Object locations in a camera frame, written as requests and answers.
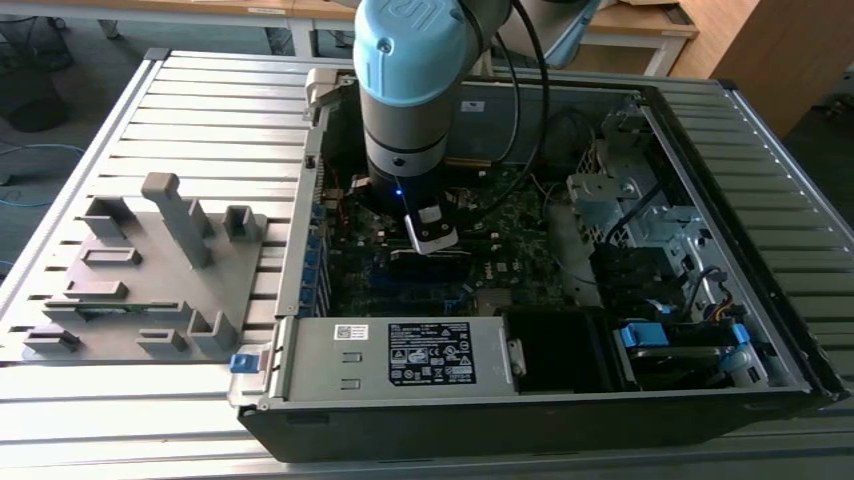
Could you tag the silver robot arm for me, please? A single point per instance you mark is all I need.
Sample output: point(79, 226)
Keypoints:
point(407, 140)

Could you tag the black graphics card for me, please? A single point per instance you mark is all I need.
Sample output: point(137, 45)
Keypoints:
point(430, 275)

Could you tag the green Dell motherboard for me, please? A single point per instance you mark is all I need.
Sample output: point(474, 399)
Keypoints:
point(527, 250)

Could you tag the grey case release latch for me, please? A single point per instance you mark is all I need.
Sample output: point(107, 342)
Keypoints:
point(320, 85)

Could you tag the silver chipset heat sink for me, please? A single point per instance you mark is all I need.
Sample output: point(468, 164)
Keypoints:
point(495, 299)

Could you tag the silver metal drive cage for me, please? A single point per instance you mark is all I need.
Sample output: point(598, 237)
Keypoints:
point(590, 192)

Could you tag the grey power supply unit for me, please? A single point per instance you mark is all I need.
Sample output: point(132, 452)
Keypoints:
point(320, 360)

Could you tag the grey parts rack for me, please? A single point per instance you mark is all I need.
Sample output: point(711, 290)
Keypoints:
point(167, 280)

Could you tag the blue case latch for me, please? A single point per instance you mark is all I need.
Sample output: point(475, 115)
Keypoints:
point(241, 364)

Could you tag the green RAM stick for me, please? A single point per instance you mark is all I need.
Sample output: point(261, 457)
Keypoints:
point(107, 310)

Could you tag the blue disk carrier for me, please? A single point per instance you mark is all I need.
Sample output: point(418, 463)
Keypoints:
point(642, 334)

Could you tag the black PC case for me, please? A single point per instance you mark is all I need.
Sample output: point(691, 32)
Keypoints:
point(534, 430)

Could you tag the wooden top white desk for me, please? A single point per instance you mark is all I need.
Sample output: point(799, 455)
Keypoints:
point(634, 24)

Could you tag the black round bin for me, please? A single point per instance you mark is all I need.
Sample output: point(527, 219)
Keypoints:
point(36, 107)

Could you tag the dark hard disk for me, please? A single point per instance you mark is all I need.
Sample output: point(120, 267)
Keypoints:
point(675, 369)

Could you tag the blue plastic clip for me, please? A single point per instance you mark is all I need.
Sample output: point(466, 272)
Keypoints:
point(739, 334)

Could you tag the wooden cabinet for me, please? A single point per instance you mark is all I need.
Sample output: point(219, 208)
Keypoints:
point(767, 50)

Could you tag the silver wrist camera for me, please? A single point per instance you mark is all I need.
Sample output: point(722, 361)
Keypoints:
point(434, 235)

